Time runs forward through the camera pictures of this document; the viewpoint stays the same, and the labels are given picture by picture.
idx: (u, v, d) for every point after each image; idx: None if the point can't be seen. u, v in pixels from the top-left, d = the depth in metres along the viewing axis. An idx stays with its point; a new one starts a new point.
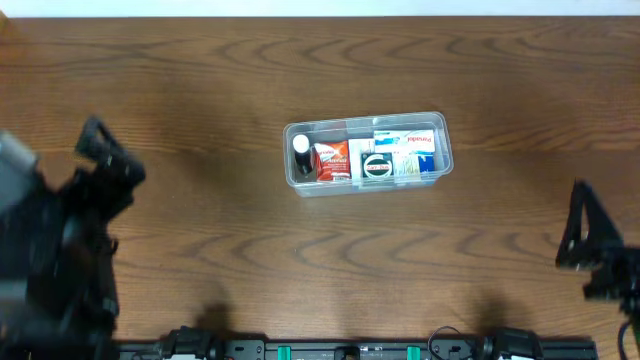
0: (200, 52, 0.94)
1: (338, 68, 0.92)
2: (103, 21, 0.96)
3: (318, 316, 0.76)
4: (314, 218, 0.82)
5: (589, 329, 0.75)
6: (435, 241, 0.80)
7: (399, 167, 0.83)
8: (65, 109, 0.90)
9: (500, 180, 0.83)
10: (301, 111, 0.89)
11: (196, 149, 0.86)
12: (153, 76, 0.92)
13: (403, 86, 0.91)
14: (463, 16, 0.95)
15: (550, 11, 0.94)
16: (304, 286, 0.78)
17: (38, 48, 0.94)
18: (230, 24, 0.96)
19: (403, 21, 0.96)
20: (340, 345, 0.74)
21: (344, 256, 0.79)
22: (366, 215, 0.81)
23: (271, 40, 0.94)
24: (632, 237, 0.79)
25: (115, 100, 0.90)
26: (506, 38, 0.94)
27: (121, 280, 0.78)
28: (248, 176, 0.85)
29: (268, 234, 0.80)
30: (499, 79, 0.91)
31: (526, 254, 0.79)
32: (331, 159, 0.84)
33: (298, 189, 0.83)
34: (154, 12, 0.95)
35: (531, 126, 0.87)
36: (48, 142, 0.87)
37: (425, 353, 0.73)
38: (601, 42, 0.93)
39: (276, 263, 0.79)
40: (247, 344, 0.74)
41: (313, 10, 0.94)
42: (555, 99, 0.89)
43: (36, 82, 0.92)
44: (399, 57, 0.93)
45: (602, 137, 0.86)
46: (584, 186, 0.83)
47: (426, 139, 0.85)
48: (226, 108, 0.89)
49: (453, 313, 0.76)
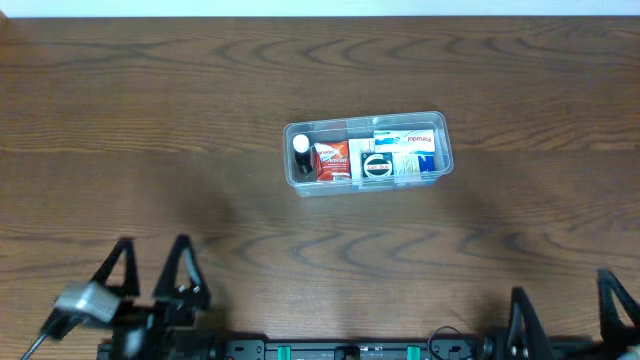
0: (200, 52, 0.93)
1: (338, 68, 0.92)
2: (102, 22, 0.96)
3: (318, 316, 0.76)
4: (314, 218, 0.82)
5: (585, 328, 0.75)
6: (435, 242, 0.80)
7: (398, 167, 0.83)
8: (66, 110, 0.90)
9: (500, 181, 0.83)
10: (301, 111, 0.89)
11: (196, 149, 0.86)
12: (153, 76, 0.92)
13: (403, 87, 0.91)
14: (463, 16, 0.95)
15: (549, 11, 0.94)
16: (304, 286, 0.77)
17: (38, 48, 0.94)
18: (230, 24, 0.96)
19: (403, 21, 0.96)
20: (340, 345, 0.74)
21: (344, 256, 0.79)
22: (366, 215, 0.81)
23: (271, 40, 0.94)
24: (631, 237, 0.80)
25: (114, 101, 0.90)
26: (505, 38, 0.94)
27: None
28: (248, 176, 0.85)
29: (268, 235, 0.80)
30: (498, 80, 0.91)
31: (525, 253, 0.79)
32: (331, 158, 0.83)
33: (299, 189, 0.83)
34: (154, 12, 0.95)
35: (531, 126, 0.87)
36: (48, 142, 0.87)
37: (425, 353, 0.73)
38: (599, 42, 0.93)
39: (276, 263, 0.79)
40: (248, 344, 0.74)
41: (313, 9, 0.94)
42: (554, 99, 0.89)
43: (37, 83, 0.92)
44: (399, 57, 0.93)
45: (600, 138, 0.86)
46: (584, 186, 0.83)
47: (426, 138, 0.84)
48: (225, 108, 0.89)
49: (453, 313, 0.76)
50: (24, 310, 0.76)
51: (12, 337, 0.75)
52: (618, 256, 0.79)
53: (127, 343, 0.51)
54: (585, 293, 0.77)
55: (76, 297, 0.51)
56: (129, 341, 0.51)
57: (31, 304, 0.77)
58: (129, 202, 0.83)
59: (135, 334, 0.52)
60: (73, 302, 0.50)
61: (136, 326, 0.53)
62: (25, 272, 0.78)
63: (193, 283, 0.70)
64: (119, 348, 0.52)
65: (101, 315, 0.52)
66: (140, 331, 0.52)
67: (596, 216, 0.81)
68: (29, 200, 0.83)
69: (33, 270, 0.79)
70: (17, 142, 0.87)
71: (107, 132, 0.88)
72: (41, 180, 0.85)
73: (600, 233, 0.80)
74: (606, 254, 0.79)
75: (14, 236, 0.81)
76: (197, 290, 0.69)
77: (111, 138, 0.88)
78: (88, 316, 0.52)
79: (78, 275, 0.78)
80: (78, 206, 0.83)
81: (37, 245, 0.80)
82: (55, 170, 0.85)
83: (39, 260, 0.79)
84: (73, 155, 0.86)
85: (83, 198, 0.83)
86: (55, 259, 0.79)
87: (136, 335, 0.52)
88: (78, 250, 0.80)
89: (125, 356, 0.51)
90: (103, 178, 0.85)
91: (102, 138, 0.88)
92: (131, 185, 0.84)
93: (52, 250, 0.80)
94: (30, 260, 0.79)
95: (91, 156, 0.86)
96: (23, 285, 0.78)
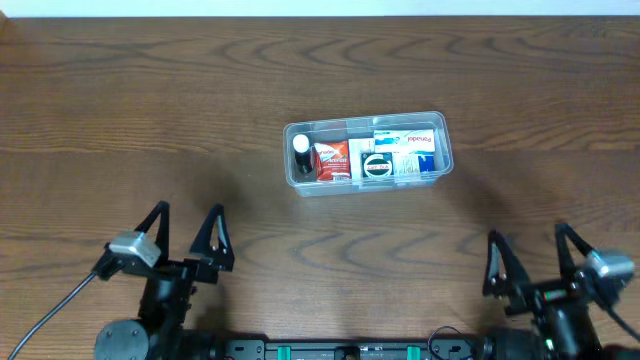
0: (200, 52, 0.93)
1: (338, 68, 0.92)
2: (102, 22, 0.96)
3: (318, 316, 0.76)
4: (314, 218, 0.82)
5: None
6: (435, 242, 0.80)
7: (398, 167, 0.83)
8: (66, 110, 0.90)
9: (500, 181, 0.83)
10: (301, 111, 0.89)
11: (196, 149, 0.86)
12: (153, 76, 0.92)
13: (403, 87, 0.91)
14: (463, 16, 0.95)
15: (549, 11, 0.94)
16: (304, 286, 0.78)
17: (38, 48, 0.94)
18: (230, 24, 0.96)
19: (403, 21, 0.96)
20: (340, 345, 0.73)
21: (344, 256, 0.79)
22: (366, 215, 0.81)
23: (271, 40, 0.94)
24: (631, 237, 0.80)
25: (114, 101, 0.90)
26: (505, 38, 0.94)
27: (122, 280, 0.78)
28: (248, 176, 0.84)
29: (268, 235, 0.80)
30: (498, 79, 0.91)
31: (525, 253, 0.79)
32: (331, 158, 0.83)
33: (299, 189, 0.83)
34: (154, 12, 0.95)
35: (531, 126, 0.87)
36: (48, 142, 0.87)
37: (425, 353, 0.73)
38: (599, 43, 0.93)
39: (276, 262, 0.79)
40: (248, 344, 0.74)
41: (313, 9, 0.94)
42: (554, 99, 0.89)
43: (37, 83, 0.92)
44: (399, 57, 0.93)
45: (600, 138, 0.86)
46: (584, 186, 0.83)
47: (426, 138, 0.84)
48: (226, 108, 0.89)
49: (453, 313, 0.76)
50: (24, 309, 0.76)
51: (12, 337, 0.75)
52: (618, 256, 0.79)
53: (159, 290, 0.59)
54: None
55: (128, 242, 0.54)
56: (160, 289, 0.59)
57: (31, 304, 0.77)
58: (128, 202, 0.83)
59: (166, 284, 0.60)
60: (126, 248, 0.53)
61: (168, 278, 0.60)
62: (25, 272, 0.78)
63: (221, 245, 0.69)
64: (151, 291, 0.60)
65: (147, 261, 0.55)
66: (169, 282, 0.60)
67: (596, 216, 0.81)
68: (29, 200, 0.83)
69: (33, 270, 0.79)
70: (17, 142, 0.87)
71: (107, 132, 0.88)
72: (40, 179, 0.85)
73: (600, 233, 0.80)
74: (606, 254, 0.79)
75: (14, 236, 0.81)
76: (224, 253, 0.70)
77: (111, 138, 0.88)
78: (136, 262, 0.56)
79: (78, 275, 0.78)
80: (78, 206, 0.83)
81: (37, 245, 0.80)
82: (55, 170, 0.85)
83: (39, 260, 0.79)
84: (73, 155, 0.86)
85: (83, 198, 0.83)
86: (55, 259, 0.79)
87: (166, 286, 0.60)
88: (78, 250, 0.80)
89: (157, 302, 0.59)
90: (103, 178, 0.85)
91: (102, 138, 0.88)
92: (131, 185, 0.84)
93: (52, 250, 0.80)
94: (30, 260, 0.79)
95: (91, 156, 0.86)
96: (23, 285, 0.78)
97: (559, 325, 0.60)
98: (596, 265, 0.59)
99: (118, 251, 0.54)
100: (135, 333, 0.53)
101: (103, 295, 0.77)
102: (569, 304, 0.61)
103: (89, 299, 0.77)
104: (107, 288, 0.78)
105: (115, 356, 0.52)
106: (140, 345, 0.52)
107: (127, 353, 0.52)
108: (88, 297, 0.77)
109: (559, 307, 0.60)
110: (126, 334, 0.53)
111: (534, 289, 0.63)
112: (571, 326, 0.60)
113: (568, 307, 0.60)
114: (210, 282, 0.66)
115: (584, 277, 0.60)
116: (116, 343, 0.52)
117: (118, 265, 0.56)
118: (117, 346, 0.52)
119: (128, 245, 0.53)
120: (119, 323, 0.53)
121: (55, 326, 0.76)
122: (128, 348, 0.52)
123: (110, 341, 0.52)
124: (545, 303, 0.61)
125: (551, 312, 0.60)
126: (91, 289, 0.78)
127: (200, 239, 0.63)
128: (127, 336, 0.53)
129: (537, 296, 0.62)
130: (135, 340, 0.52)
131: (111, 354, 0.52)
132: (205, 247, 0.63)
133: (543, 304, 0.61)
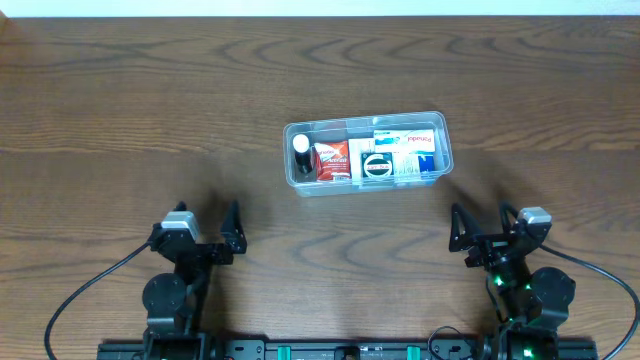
0: (200, 52, 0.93)
1: (338, 68, 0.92)
2: (102, 22, 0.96)
3: (318, 316, 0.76)
4: (314, 218, 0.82)
5: (584, 328, 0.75)
6: (435, 242, 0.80)
7: (398, 167, 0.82)
8: (65, 110, 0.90)
9: (500, 181, 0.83)
10: (301, 111, 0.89)
11: (196, 149, 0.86)
12: (153, 76, 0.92)
13: (404, 87, 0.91)
14: (462, 16, 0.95)
15: (549, 11, 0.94)
16: (304, 286, 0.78)
17: (39, 48, 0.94)
18: (231, 24, 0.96)
19: (402, 21, 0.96)
20: (340, 345, 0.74)
21: (344, 256, 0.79)
22: (367, 215, 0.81)
23: (271, 40, 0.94)
24: (630, 237, 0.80)
25: (114, 101, 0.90)
26: (506, 38, 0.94)
27: (122, 280, 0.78)
28: (248, 175, 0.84)
29: (269, 235, 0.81)
30: (498, 79, 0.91)
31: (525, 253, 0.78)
32: (331, 158, 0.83)
33: (299, 189, 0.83)
34: (154, 12, 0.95)
35: (531, 126, 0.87)
36: (48, 142, 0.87)
37: (425, 353, 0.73)
38: (599, 42, 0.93)
39: (276, 263, 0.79)
40: (248, 344, 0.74)
41: (313, 9, 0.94)
42: (554, 99, 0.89)
43: (37, 82, 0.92)
44: (398, 57, 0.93)
45: (600, 138, 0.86)
46: (584, 186, 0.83)
47: (426, 138, 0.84)
48: (226, 107, 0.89)
49: (453, 313, 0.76)
50: (25, 310, 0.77)
51: (12, 337, 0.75)
52: (617, 256, 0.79)
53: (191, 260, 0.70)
54: (584, 293, 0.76)
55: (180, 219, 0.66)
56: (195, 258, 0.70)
57: (31, 304, 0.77)
58: (128, 201, 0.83)
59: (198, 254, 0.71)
60: (179, 221, 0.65)
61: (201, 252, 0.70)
62: (25, 272, 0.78)
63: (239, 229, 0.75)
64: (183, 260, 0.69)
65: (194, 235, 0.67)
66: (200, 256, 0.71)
67: (596, 216, 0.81)
68: (29, 200, 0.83)
69: (33, 270, 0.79)
70: (17, 141, 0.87)
71: (107, 132, 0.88)
72: (40, 180, 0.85)
73: (600, 233, 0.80)
74: (605, 254, 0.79)
75: (14, 236, 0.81)
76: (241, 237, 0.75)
77: (111, 138, 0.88)
78: (184, 237, 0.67)
79: (78, 275, 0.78)
80: (78, 206, 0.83)
81: (37, 245, 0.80)
82: (55, 169, 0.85)
83: (39, 261, 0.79)
84: (73, 155, 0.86)
85: (83, 198, 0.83)
86: (55, 259, 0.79)
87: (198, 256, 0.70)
88: (78, 250, 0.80)
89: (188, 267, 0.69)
90: (103, 178, 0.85)
91: (101, 138, 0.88)
92: (131, 184, 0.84)
93: (52, 250, 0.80)
94: (30, 260, 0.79)
95: (91, 156, 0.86)
96: (23, 285, 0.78)
97: (502, 266, 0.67)
98: (525, 215, 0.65)
99: (171, 224, 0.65)
100: (175, 284, 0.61)
101: (103, 296, 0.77)
102: (511, 250, 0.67)
103: (90, 299, 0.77)
104: (107, 288, 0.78)
105: (158, 301, 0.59)
106: (180, 292, 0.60)
107: (169, 299, 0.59)
108: (88, 297, 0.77)
109: (503, 251, 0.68)
110: (168, 284, 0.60)
111: (485, 238, 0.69)
112: (514, 268, 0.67)
113: (511, 250, 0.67)
114: (227, 258, 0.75)
115: (517, 223, 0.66)
116: (159, 291, 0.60)
117: (166, 240, 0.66)
118: (160, 293, 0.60)
119: (181, 219, 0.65)
120: (163, 276, 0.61)
121: (55, 326, 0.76)
122: (169, 295, 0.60)
123: (154, 290, 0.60)
124: (493, 249, 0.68)
125: (496, 257, 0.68)
126: (91, 289, 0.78)
127: (226, 222, 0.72)
128: (169, 286, 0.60)
129: (485, 244, 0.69)
130: (175, 289, 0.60)
131: (155, 299, 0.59)
132: (231, 226, 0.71)
133: (491, 249, 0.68)
